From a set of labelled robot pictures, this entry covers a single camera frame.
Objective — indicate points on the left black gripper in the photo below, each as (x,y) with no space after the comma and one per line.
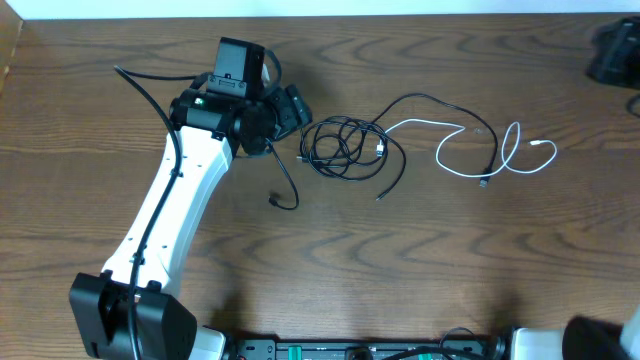
(296,115)

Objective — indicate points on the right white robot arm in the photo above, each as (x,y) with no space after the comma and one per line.
(615,63)

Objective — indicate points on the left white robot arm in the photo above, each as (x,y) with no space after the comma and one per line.
(131,309)

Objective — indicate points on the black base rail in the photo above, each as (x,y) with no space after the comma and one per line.
(269,349)

